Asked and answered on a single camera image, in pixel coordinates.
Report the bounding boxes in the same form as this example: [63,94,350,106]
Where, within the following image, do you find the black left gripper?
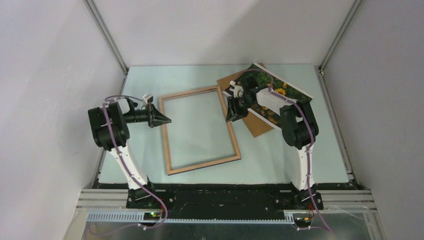
[123,102,172,129]

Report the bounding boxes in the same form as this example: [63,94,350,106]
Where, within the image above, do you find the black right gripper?
[225,95,255,123]

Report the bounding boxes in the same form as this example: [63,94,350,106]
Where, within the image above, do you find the wooden picture frame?
[158,85,242,176]

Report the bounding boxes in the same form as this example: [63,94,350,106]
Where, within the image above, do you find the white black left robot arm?
[87,95,172,191]

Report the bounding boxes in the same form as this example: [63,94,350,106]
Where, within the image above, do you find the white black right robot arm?
[225,81,319,209]

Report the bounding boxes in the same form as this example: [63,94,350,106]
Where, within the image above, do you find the brown cardboard backing board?
[217,63,272,137]

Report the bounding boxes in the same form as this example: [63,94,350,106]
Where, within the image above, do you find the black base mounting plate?
[126,183,324,220]

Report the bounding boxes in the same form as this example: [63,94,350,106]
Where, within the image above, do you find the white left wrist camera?
[142,93,154,105]

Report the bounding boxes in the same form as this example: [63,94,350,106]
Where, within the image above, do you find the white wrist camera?
[229,80,244,98]
[142,93,154,105]

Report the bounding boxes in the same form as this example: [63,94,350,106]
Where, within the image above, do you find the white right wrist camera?
[229,80,244,98]

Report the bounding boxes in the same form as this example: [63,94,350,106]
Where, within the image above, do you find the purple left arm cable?
[89,95,169,237]

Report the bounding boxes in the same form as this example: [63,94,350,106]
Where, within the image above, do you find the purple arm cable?
[89,95,169,237]
[231,68,335,236]

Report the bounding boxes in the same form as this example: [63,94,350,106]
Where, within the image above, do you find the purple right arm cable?
[231,68,335,236]

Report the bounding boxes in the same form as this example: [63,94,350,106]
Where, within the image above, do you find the grey cable duct strip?
[86,211,295,225]

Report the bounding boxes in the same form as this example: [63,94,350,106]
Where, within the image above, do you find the aluminium enclosure rail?
[83,0,129,75]

